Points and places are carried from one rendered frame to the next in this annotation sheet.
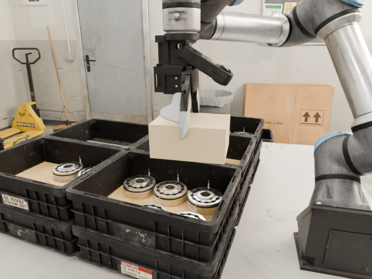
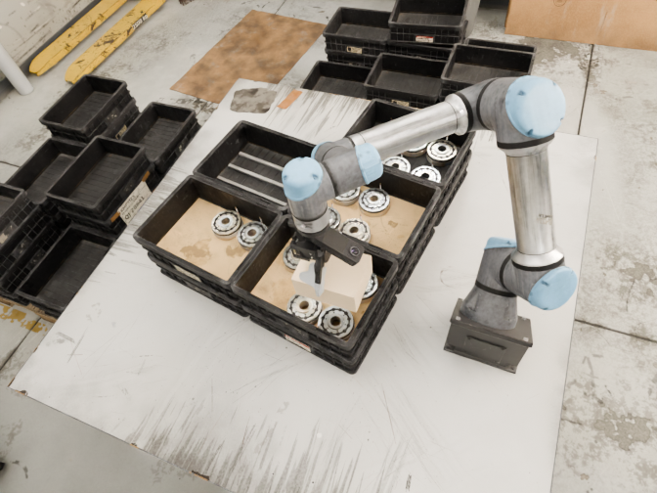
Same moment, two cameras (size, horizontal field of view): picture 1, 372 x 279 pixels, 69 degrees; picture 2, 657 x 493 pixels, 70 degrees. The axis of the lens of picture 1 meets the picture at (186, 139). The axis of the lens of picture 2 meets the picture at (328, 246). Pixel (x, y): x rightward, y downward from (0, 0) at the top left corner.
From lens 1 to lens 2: 82 cm
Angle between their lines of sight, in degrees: 38
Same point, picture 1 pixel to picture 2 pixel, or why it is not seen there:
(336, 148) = (497, 263)
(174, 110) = (311, 278)
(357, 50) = (529, 188)
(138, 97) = not seen: outside the picture
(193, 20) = (319, 226)
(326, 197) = (474, 306)
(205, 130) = (337, 293)
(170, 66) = (305, 243)
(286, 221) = (456, 289)
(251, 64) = not seen: outside the picture
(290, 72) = not seen: outside the picture
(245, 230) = (408, 297)
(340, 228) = (475, 336)
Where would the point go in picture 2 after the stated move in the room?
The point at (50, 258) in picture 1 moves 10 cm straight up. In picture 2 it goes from (228, 315) to (218, 301)
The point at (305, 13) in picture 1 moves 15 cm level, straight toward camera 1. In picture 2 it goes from (487, 116) to (459, 162)
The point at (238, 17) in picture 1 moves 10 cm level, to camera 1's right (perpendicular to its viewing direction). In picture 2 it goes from (389, 143) to (436, 145)
